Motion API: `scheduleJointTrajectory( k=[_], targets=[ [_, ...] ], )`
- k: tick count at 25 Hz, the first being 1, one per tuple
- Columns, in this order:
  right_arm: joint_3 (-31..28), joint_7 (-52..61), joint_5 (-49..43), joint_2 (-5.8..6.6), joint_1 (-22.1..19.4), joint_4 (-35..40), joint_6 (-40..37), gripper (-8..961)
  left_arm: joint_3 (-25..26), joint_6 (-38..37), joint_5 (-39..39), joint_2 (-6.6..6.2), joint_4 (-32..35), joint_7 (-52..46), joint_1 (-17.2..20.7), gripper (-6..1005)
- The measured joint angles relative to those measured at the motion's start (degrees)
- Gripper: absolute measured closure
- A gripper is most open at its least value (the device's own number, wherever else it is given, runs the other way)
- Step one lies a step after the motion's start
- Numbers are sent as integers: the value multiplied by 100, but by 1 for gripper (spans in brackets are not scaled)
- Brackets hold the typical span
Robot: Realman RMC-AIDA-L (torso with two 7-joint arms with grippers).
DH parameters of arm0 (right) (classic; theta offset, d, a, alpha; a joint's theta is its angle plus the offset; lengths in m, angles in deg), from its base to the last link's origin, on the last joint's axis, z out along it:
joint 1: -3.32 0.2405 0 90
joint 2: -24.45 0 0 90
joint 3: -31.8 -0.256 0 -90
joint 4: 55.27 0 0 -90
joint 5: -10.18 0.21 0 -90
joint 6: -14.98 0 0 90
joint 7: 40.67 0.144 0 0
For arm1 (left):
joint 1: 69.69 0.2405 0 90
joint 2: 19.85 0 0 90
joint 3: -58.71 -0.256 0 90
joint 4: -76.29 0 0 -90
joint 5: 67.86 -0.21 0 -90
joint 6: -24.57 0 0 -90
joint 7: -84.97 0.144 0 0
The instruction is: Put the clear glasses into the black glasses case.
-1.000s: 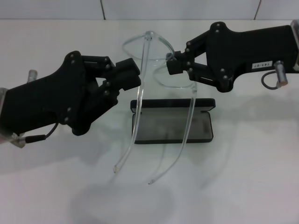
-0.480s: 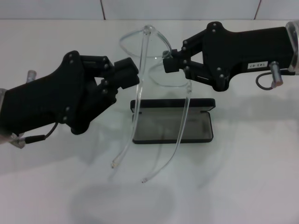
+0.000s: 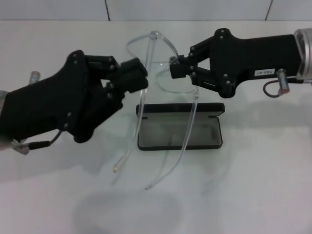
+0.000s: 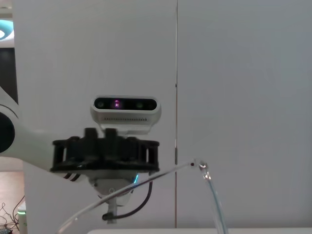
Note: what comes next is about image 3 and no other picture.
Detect gripper cable with plug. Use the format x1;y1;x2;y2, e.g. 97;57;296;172
11;129;64;155
262;79;281;98

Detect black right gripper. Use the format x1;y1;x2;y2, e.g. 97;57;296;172
170;28;304;99

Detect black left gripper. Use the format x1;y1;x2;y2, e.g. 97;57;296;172
0;50;124;144

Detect black glasses case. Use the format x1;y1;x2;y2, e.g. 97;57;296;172
135;102;225;151

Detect right gripper metal connector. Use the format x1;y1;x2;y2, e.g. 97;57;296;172
276;69;292;94

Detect left gripper metal connector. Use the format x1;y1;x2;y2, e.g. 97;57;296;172
28;71;40;85

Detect clear transparent glasses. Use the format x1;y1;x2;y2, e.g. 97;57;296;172
111;30;200;191

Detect gripper metal connector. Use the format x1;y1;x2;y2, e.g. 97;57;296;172
276;69;292;94
28;71;40;85

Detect right gripper cable with plug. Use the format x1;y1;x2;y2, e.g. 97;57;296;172
262;79;281;98

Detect left gripper cable with plug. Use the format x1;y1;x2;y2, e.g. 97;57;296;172
11;129;64;155

